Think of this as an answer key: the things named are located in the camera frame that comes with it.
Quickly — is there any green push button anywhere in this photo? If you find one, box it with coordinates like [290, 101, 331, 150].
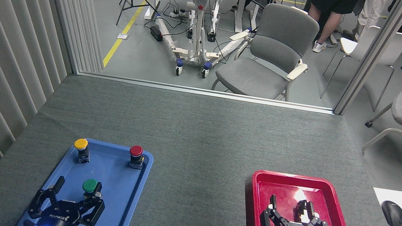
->
[81, 178, 105, 200]

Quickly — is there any yellow push button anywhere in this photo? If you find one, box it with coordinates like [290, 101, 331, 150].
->
[71, 137, 93, 165]

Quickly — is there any red push button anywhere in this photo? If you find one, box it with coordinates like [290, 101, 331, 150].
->
[127, 144, 146, 170]

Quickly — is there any red plastic tray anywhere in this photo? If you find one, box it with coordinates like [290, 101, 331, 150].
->
[244, 168, 377, 226]

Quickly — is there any blue plastic tray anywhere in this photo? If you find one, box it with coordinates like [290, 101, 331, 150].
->
[16, 130, 156, 226]

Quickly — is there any black computer mouse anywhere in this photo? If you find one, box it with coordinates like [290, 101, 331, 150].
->
[378, 200, 402, 226]

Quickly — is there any grey armchair with pale arms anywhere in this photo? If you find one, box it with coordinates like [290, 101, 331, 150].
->
[210, 0, 323, 105]

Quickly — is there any black power adapter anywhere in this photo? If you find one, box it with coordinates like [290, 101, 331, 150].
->
[148, 25, 165, 42]

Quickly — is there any white plastic chair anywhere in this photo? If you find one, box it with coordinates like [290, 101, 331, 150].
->
[318, 19, 402, 116]

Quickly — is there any white power strip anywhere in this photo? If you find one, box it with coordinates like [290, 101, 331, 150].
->
[169, 9, 188, 20]

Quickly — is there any white wheeled stand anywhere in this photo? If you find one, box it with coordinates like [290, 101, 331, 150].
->
[147, 0, 260, 86]

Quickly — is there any person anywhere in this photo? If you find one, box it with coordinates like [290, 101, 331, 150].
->
[342, 0, 396, 47]
[301, 0, 362, 58]

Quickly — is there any black and white switch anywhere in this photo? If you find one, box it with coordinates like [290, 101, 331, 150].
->
[293, 198, 319, 226]

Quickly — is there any silver post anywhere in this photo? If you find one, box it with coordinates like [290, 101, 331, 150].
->
[333, 0, 402, 124]

